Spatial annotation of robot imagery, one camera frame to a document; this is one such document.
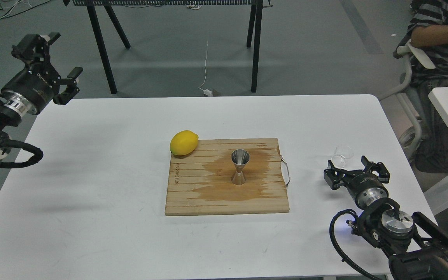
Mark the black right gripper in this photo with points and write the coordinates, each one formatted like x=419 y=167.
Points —
x=365 y=188

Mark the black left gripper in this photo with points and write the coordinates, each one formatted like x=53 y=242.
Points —
x=36 y=85

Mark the small clear glass cup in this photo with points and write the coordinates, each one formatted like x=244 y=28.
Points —
x=341 y=155

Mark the steel double jigger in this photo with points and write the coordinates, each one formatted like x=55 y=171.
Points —
x=240 y=158

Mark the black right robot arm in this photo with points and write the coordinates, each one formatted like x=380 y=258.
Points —
x=417 y=249

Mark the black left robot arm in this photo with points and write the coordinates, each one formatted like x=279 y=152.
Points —
x=14 y=153

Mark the white office chair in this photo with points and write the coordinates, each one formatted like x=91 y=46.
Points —
x=437 y=195

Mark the yellow lemon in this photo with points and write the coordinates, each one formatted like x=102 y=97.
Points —
x=184 y=143

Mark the wooden cutting board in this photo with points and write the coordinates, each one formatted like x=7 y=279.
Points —
x=201 y=182

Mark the person in striped shirt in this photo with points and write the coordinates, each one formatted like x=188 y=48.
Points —
x=428 y=31

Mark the black metal frame table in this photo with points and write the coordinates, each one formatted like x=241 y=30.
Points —
x=168 y=25

